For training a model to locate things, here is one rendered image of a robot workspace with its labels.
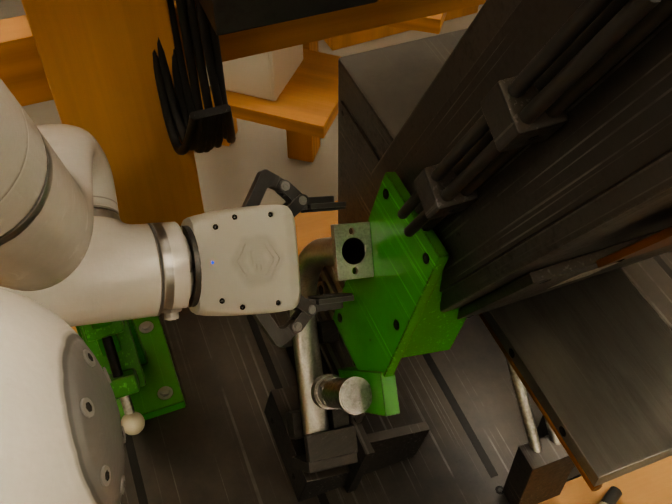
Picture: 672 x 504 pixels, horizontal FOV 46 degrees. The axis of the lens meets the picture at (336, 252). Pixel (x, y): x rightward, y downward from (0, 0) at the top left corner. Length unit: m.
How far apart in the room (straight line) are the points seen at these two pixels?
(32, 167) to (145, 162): 0.56
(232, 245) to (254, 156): 1.99
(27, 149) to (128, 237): 0.28
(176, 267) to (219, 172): 1.97
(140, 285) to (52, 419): 0.46
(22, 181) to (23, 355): 0.21
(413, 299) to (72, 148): 0.32
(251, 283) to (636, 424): 0.38
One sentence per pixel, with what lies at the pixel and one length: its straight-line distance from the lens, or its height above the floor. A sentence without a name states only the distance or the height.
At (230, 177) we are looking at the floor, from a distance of 2.63.
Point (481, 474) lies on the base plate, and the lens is 0.99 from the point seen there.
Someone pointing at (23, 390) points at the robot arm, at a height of 1.60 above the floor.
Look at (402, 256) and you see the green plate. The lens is 0.73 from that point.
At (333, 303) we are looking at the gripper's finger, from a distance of 0.78.
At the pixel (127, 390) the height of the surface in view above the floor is 0.99.
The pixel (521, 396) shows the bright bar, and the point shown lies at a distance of 0.87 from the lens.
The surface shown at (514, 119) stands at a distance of 0.47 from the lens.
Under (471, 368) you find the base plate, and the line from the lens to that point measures 1.07.
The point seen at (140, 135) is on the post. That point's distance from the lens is 0.97.
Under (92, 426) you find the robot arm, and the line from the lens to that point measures 0.24.
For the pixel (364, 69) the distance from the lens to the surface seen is 0.93.
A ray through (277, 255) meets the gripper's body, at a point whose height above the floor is 1.23.
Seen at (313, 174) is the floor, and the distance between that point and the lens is 2.62.
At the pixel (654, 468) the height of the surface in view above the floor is 0.90.
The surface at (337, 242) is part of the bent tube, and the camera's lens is 0.76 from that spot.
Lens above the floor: 1.78
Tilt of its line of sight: 48 degrees down
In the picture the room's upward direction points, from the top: straight up
